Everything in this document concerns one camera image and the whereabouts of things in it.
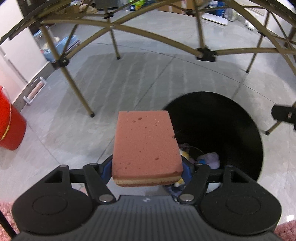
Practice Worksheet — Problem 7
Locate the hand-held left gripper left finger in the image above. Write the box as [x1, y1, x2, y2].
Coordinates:
[40, 155, 116, 205]

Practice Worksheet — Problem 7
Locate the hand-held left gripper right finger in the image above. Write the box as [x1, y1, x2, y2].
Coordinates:
[177, 156, 251, 205]

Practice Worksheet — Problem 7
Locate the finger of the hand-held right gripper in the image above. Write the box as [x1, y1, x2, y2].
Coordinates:
[271, 104, 296, 132]

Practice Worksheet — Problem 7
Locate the purple cloth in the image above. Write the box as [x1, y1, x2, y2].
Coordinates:
[163, 184, 185, 196]

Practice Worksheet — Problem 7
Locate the purple plush toy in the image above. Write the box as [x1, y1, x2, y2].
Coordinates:
[196, 152, 221, 169]

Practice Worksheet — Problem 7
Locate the pink layered sponge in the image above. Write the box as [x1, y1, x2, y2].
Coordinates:
[111, 110, 184, 187]

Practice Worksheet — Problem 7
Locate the black trash bin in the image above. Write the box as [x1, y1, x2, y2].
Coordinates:
[162, 91, 263, 194]

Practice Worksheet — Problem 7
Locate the red plastic bucket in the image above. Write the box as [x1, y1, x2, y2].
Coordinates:
[0, 85, 27, 151]

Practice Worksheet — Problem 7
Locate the white flat board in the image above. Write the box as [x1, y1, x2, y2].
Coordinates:
[201, 11, 229, 26]

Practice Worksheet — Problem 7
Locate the blue plastic tray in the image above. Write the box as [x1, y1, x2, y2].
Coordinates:
[33, 30, 80, 62]

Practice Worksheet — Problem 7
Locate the tan folding table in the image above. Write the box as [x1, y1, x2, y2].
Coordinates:
[0, 0, 296, 136]

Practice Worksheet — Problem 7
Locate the open cardboard box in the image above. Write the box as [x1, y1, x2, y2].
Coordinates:
[65, 0, 97, 14]

